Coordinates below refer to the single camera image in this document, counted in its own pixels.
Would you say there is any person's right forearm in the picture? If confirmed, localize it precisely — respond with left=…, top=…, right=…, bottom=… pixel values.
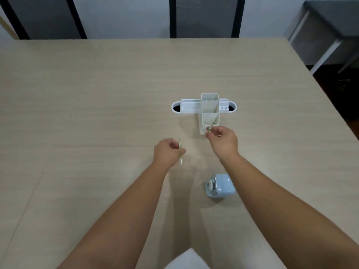
left=219, top=153, right=359, bottom=269

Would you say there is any light blue pencil sharpener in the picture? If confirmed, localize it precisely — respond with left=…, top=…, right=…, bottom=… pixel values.
left=205, top=173, right=237, bottom=199

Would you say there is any black frame grey chair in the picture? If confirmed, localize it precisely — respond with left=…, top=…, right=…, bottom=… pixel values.
left=0, top=0, right=88, bottom=40
left=169, top=0, right=246, bottom=39

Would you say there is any person's right hand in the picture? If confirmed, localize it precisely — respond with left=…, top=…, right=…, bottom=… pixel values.
left=206, top=126, right=239, bottom=165

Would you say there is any white plastic desk organizer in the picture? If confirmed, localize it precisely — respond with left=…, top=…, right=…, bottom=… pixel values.
left=171, top=93, right=238, bottom=135

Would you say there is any person's white clothing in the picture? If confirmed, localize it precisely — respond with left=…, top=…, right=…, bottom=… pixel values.
left=164, top=248, right=211, bottom=269

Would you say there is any person's left hand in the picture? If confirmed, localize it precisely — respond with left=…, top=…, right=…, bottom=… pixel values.
left=153, top=138, right=186, bottom=168

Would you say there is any person's left forearm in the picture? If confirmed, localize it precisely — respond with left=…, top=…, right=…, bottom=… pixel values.
left=56, top=157, right=172, bottom=269

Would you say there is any grey top white leg table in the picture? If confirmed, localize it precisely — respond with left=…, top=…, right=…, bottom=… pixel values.
left=283, top=0, right=359, bottom=75

